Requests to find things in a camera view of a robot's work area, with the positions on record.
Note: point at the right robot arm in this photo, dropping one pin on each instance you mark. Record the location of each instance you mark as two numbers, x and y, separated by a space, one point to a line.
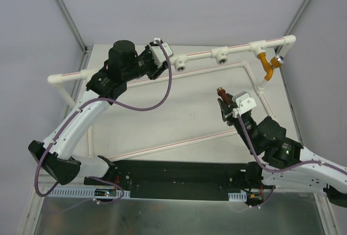
278 159

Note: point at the white cable duct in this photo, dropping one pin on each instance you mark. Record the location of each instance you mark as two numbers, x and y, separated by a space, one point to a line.
89 193
237 197

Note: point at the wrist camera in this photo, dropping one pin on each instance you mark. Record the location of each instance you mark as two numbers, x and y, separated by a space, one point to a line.
245 103
157 52

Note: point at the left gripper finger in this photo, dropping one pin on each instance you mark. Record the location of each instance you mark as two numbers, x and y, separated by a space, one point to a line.
146 53
155 72

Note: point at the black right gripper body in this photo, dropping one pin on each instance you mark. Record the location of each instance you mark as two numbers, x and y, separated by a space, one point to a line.
227 110

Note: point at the yellow water faucet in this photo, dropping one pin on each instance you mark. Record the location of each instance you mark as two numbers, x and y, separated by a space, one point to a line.
269 66

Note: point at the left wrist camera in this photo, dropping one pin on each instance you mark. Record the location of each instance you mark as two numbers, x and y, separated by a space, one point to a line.
157 52

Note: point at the aluminium profile rail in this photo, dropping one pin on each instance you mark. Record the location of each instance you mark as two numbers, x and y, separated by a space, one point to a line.
303 187

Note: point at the brown water faucet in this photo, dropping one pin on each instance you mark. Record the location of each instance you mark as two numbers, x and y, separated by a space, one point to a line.
224 95

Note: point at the white PVC pipe frame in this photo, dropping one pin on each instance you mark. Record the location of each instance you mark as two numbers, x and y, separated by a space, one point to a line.
179 62

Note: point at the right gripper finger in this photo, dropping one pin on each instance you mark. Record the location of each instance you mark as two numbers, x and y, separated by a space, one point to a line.
225 109
232 104

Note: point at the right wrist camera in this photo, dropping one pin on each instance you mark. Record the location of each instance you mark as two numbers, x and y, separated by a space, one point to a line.
245 103

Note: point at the right white cable duct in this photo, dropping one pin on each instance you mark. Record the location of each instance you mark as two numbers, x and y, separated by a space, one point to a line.
237 197

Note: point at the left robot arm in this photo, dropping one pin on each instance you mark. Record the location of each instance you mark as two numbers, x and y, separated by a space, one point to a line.
55 153

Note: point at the left white cable duct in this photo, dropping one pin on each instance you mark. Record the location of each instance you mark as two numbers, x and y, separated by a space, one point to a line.
89 193

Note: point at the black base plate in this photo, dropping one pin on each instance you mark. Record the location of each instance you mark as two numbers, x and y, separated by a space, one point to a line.
184 180

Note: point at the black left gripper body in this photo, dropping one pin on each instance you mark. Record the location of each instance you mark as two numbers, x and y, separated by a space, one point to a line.
156 70

